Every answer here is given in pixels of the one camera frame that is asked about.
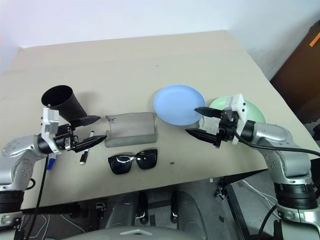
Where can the blue and white marker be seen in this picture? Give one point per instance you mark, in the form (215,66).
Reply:
(51,162)

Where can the white crumpled tissue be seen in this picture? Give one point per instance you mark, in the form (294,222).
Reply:
(208,125)

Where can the grey rounded robot leg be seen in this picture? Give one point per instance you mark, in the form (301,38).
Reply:
(122,215)
(191,210)

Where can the grey robot torso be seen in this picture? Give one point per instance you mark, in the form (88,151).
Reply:
(140,233)

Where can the brown wooden cabinet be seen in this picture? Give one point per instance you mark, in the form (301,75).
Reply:
(297,80)

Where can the blue plate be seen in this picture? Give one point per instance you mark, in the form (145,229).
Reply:
(178,105)

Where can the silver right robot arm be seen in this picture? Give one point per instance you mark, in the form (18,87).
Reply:
(287,160)

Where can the black sunglasses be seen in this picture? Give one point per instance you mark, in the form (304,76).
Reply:
(147,160)

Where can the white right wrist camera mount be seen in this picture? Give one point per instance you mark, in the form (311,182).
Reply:
(239,110)

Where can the orange tape strip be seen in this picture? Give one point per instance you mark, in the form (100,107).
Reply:
(315,40)

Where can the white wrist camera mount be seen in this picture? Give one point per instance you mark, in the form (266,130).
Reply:
(239,110)
(49,125)

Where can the black metal table frame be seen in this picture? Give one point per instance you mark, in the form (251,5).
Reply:
(235,200)

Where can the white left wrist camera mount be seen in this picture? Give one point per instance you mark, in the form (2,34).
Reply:
(49,125)

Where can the black cylindrical pen cup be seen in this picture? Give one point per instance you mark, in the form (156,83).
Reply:
(68,105)

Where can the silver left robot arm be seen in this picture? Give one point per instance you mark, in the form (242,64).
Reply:
(22,160)

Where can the green plate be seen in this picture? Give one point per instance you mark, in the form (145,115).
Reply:
(255,112)

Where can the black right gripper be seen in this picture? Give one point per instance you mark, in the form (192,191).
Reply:
(227,127)

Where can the black marker pen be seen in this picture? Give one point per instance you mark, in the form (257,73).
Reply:
(84,157)

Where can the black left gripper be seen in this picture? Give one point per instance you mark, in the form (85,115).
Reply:
(65,141)

